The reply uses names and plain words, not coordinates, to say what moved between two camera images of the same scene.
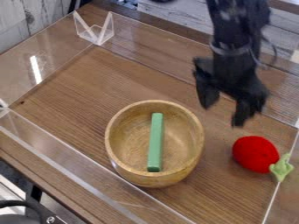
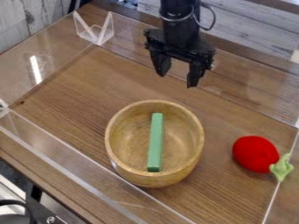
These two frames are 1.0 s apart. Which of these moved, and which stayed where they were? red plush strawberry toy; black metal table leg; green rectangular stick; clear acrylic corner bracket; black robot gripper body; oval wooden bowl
Moved: black robot gripper body
Stayed: red plush strawberry toy; clear acrylic corner bracket; green rectangular stick; oval wooden bowl; black metal table leg
